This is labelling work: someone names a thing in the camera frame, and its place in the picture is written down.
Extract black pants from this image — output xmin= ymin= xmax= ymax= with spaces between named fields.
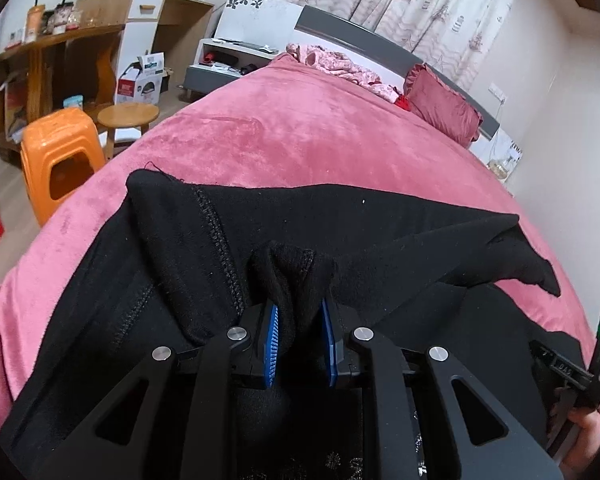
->
xmin=0 ymin=170 xmax=582 ymax=479

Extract pink floral clothing pile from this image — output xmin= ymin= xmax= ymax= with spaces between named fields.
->
xmin=286 ymin=44 xmax=401 ymax=104

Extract person's right hand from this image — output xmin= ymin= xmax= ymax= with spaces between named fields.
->
xmin=559 ymin=408 xmax=600 ymax=479

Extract right white nightstand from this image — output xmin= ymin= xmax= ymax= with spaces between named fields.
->
xmin=469 ymin=128 xmax=522 ymax=183

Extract pink velvet bed cover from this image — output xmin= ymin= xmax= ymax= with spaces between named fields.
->
xmin=0 ymin=56 xmax=593 ymax=448

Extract dark red ruffled pillow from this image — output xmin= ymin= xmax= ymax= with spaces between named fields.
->
xmin=403 ymin=64 xmax=482 ymax=148

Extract small red cloth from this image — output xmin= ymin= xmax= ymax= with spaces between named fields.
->
xmin=394 ymin=94 xmax=412 ymax=112

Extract orange plastic stool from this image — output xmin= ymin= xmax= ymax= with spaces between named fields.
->
xmin=20 ymin=107 xmax=105 ymax=226

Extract grey and white headboard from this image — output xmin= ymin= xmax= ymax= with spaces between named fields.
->
xmin=214 ymin=0 xmax=502 ymax=142

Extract round wooden stool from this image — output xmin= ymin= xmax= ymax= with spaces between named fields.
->
xmin=97 ymin=102 xmax=160 ymax=160

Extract grey white nightstand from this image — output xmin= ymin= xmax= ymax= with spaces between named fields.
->
xmin=182 ymin=38 xmax=279 ymax=96

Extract white appliance cardboard box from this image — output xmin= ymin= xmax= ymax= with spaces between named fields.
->
xmin=114 ymin=52 xmax=166 ymax=105

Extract wooden desk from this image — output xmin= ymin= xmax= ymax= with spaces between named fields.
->
xmin=0 ymin=25 xmax=124 ymax=166

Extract white wooden drawer cabinet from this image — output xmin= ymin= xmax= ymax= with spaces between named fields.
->
xmin=76 ymin=0 xmax=213 ymax=106

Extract orange bottle on desk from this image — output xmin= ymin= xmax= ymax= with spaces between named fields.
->
xmin=23 ymin=0 xmax=45 ymax=44

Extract white wall socket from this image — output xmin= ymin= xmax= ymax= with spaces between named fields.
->
xmin=489 ymin=82 xmax=507 ymax=105

